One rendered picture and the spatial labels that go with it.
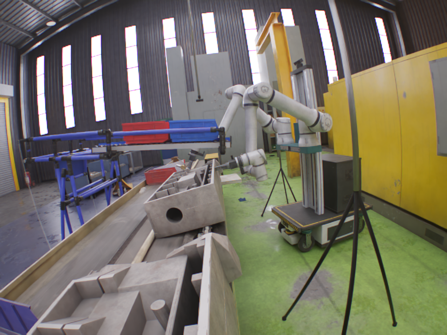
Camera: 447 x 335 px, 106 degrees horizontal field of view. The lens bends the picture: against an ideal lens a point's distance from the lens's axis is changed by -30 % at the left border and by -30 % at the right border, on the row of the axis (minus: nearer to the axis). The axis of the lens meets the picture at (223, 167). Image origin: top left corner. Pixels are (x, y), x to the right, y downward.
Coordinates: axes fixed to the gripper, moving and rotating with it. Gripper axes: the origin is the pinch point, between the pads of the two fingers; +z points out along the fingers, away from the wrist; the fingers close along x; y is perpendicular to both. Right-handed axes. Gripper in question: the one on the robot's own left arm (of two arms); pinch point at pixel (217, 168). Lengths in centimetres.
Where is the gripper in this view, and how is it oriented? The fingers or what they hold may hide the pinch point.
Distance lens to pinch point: 166.5
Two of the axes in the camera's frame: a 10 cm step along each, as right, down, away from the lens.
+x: 0.3, 1.5, -9.9
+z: -9.6, 2.9, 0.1
